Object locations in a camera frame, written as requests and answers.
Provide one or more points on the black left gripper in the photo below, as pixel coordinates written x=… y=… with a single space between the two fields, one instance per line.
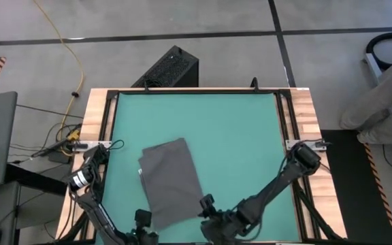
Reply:
x=145 y=236

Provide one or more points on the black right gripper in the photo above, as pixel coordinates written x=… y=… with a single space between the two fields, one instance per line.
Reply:
x=213 y=217

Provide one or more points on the grey terry towel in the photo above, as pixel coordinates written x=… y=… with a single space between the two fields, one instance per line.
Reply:
x=172 y=183

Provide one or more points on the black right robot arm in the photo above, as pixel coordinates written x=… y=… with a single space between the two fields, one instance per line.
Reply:
x=271 y=190

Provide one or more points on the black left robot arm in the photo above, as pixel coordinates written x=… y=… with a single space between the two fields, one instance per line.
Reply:
x=94 y=207

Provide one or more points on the green table mat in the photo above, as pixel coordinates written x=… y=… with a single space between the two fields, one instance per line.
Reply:
x=199 y=115

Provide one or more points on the black power adapter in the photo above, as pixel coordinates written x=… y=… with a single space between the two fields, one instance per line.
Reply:
x=58 y=157

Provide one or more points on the black computer tower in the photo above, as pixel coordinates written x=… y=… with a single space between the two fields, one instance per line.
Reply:
x=168 y=68

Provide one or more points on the person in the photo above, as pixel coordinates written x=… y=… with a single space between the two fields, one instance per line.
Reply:
x=383 y=109

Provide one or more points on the grey metal stand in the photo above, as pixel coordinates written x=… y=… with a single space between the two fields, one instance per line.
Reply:
x=373 y=66

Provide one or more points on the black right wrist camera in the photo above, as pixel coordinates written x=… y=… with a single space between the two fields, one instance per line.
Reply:
x=208 y=203

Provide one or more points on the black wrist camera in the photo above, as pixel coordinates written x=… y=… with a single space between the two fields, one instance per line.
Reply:
x=143 y=218
x=208 y=203

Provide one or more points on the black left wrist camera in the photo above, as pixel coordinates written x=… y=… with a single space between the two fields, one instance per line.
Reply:
x=143 y=218

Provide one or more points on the black metal table frame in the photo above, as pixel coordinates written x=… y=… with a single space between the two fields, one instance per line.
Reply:
x=199 y=91

